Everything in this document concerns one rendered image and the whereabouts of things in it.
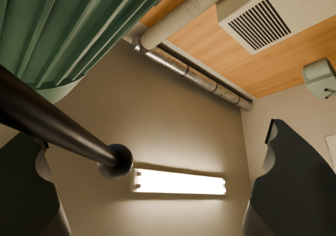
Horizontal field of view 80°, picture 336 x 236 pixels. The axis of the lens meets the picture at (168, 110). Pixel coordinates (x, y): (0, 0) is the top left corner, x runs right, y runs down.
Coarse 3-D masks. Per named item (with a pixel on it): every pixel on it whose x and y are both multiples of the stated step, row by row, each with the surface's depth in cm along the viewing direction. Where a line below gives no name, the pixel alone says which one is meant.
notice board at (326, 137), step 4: (324, 136) 238; (328, 136) 235; (332, 136) 233; (324, 140) 237; (328, 140) 234; (332, 140) 232; (328, 144) 233; (332, 144) 231; (328, 148) 232; (332, 148) 230; (328, 152) 231; (332, 152) 229; (332, 156) 228; (332, 160) 227; (332, 164) 226
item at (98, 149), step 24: (0, 72) 5; (0, 96) 5; (24, 96) 6; (0, 120) 6; (24, 120) 6; (48, 120) 7; (72, 120) 9; (72, 144) 10; (96, 144) 12; (120, 144) 20; (120, 168) 19
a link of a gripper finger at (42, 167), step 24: (24, 144) 9; (0, 168) 8; (24, 168) 8; (48, 168) 10; (0, 192) 7; (24, 192) 7; (48, 192) 7; (0, 216) 6; (24, 216) 6; (48, 216) 6
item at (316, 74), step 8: (312, 64) 173; (320, 64) 169; (328, 64) 168; (304, 72) 177; (312, 72) 173; (320, 72) 171; (328, 72) 169; (304, 80) 188; (312, 80) 183; (320, 80) 178; (328, 80) 177; (312, 88) 191; (320, 88) 191; (328, 88) 191; (320, 96) 206; (328, 96) 203
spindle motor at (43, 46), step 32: (0, 0) 9; (32, 0) 10; (64, 0) 10; (96, 0) 10; (128, 0) 12; (0, 32) 11; (32, 32) 11; (64, 32) 12; (96, 32) 13; (32, 64) 15; (64, 64) 16
